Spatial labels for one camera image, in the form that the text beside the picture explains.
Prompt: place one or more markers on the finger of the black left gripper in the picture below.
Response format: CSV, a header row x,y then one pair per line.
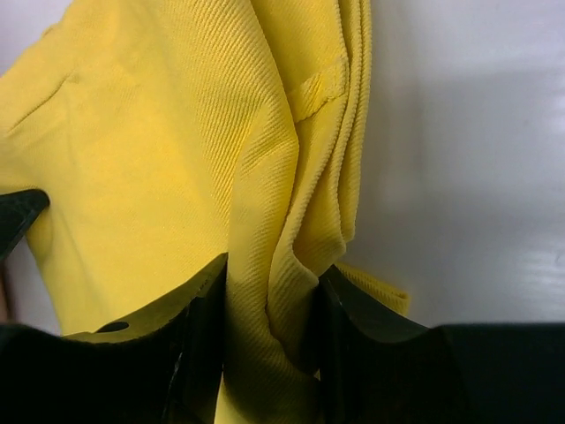
x,y
18,212

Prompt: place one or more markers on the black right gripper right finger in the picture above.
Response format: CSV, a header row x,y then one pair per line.
x,y
379,367

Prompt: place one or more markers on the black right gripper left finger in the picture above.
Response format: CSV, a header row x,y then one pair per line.
x,y
159,364

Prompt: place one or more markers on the yellow cloth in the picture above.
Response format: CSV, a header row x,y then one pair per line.
x,y
166,133

